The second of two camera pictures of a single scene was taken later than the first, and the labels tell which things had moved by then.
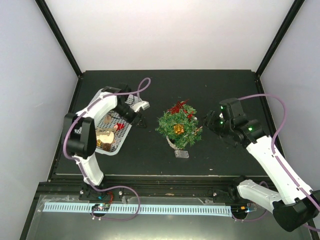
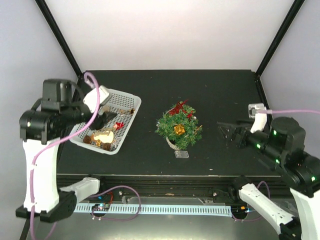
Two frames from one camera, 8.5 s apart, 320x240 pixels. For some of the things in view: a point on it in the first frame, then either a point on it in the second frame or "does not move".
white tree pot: (172, 145) does not move
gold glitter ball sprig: (195, 132) does not move
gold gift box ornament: (179, 129) does not move
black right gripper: (209, 122) to (241, 128)
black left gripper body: (129, 118) to (97, 122)
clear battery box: (182, 154) does not move
